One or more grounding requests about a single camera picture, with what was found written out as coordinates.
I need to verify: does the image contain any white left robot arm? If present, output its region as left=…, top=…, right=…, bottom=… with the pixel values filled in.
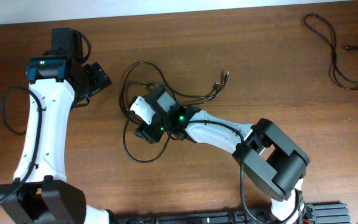
left=0, top=28, right=113, bottom=223

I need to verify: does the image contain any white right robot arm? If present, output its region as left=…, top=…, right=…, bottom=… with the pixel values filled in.
left=129, top=103, right=310, bottom=223

